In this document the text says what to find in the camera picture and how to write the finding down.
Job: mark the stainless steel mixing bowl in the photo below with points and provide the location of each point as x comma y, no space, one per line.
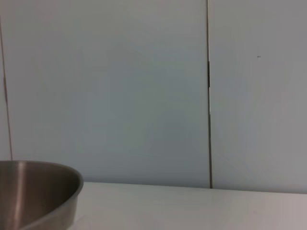
36,196

